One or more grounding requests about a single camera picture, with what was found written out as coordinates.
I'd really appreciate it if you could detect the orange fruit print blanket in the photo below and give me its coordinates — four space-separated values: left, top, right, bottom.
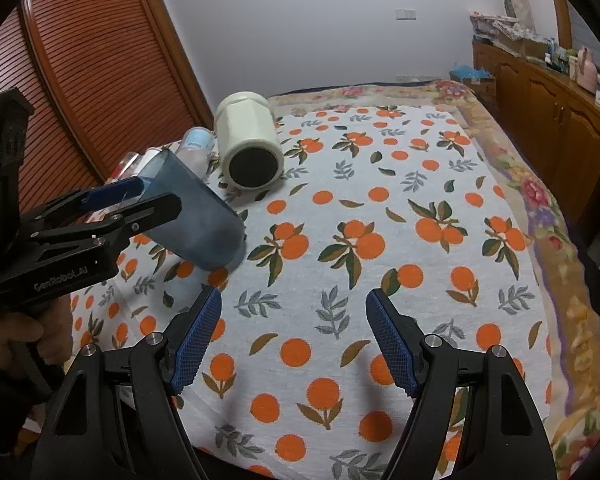
70 105 556 480

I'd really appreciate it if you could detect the white plastic bottle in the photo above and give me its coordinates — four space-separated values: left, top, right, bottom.
130 147 165 180

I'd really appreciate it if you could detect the wooden louvered wardrobe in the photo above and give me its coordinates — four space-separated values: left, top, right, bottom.
0 0 216 221

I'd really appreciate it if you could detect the blue translucent cup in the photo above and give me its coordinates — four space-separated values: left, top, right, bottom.
139 149 247 272

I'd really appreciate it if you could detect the blue plastic bag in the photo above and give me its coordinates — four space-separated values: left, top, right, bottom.
450 60 496 82

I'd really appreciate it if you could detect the person's left forearm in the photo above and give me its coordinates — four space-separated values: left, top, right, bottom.
0 355 51 466

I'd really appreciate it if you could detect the floral storage box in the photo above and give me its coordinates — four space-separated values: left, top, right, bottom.
470 12 522 37

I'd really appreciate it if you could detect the wooden frame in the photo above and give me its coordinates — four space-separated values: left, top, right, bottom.
550 0 574 47

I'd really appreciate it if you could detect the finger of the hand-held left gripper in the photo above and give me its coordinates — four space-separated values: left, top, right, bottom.
21 176 148 235
30 192 183 262

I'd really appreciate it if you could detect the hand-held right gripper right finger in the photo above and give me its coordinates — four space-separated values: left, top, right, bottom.
365 287 561 480

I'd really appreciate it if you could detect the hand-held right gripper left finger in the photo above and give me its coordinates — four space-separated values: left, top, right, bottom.
30 285 223 480

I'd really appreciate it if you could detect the person's left hand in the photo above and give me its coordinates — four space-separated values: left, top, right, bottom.
0 287 73 378

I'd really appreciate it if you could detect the white bottle with blue label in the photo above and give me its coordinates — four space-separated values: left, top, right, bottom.
177 127 215 173

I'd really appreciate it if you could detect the floral bed blanket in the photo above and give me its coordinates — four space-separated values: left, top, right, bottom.
267 80 600 480

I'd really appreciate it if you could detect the cream faceted cup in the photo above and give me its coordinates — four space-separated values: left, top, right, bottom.
215 91 284 191

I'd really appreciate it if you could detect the pink bag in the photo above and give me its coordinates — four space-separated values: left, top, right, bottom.
577 47 600 94

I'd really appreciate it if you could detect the wooden sideboard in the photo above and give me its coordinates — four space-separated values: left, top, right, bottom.
472 40 600 241

